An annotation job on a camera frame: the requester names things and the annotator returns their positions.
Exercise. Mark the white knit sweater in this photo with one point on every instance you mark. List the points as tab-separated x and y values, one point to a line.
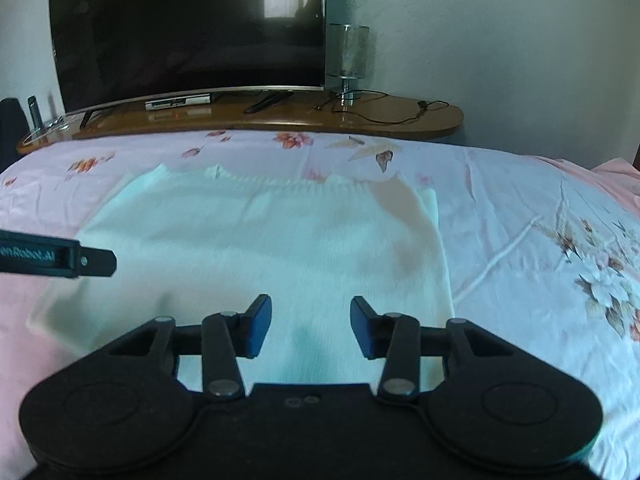
280	250

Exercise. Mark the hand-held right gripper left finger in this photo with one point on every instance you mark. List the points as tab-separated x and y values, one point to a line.
259	327

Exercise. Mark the glass table lamp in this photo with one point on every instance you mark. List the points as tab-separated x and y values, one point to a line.
348	55

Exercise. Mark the black curved television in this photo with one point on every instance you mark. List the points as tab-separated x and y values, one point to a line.
190	30

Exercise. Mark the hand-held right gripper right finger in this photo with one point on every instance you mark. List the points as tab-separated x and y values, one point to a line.
362	327

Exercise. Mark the floral bedsheet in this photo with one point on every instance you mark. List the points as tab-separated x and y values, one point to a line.
525	240

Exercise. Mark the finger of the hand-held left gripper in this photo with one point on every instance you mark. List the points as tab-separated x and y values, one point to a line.
100	261

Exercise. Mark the silver set-top box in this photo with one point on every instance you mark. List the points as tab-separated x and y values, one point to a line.
178	101

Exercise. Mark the wooden television cabinet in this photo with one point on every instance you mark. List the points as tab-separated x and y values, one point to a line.
300	116

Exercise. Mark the black remote control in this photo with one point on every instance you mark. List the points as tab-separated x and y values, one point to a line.
267	102

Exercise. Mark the pink blanket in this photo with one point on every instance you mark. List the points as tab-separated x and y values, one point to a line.
600	169

